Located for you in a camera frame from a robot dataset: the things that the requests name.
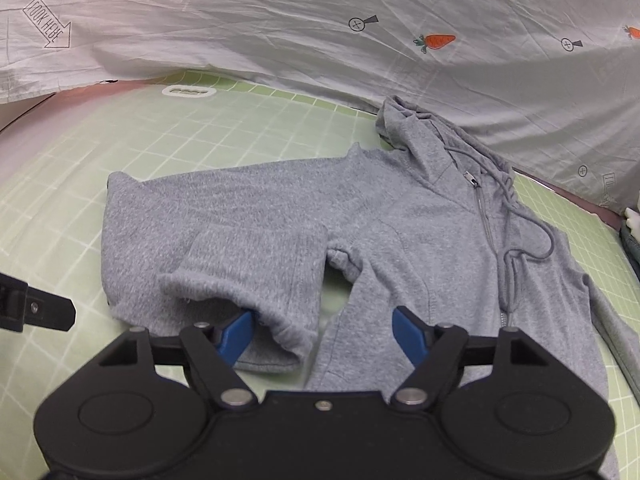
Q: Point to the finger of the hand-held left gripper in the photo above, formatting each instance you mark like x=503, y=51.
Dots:
x=50, y=310

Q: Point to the folded blue jeans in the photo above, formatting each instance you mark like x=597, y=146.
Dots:
x=634, y=255

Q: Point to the grey zip hoodie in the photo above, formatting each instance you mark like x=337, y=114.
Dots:
x=400, y=220

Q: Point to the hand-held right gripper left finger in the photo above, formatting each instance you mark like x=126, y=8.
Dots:
x=240, y=335

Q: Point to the grey carrot-print quilt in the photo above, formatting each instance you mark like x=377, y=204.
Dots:
x=300, y=35

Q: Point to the white oval tag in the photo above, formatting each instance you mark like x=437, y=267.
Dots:
x=167, y=92

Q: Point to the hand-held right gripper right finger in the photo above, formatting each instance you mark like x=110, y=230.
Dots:
x=407, y=335

